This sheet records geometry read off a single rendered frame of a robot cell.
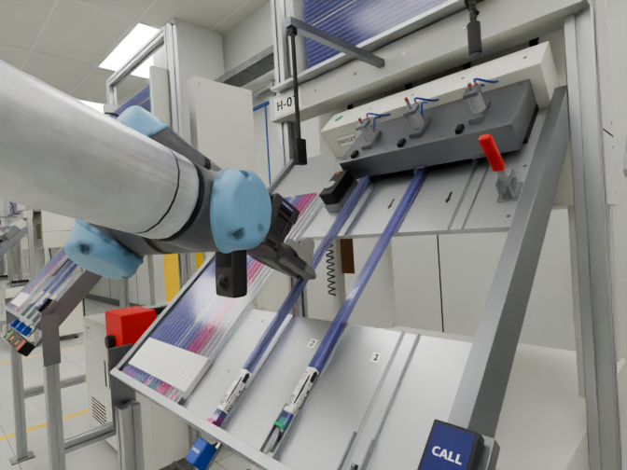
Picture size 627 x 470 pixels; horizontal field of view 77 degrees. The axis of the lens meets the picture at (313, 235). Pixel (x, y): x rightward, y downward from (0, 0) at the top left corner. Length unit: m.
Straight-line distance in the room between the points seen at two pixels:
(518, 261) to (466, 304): 1.98
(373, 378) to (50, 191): 0.37
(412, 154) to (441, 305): 1.88
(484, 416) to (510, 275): 0.16
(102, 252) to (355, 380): 0.31
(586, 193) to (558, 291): 1.55
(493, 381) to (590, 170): 0.44
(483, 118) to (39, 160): 0.61
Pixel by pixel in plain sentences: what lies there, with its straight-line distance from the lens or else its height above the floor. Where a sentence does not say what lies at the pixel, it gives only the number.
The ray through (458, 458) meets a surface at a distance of 0.37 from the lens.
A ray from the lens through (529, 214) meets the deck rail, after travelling 0.57.
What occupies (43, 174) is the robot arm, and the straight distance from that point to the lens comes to 0.27.
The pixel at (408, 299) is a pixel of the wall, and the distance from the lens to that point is 2.67.
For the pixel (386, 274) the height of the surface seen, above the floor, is 0.81.
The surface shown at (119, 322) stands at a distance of 1.25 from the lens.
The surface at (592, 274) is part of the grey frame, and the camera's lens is 0.80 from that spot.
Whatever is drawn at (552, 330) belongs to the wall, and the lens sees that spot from 2.36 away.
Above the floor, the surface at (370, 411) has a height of 0.78.
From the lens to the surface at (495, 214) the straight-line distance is 0.60.
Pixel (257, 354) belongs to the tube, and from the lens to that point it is 0.61.
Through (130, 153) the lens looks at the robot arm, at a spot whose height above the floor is 1.04.
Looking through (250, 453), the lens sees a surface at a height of 0.73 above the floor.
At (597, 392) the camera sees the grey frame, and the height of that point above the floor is 0.68.
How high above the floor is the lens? 0.97
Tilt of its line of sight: level
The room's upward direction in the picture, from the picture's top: 3 degrees counter-clockwise
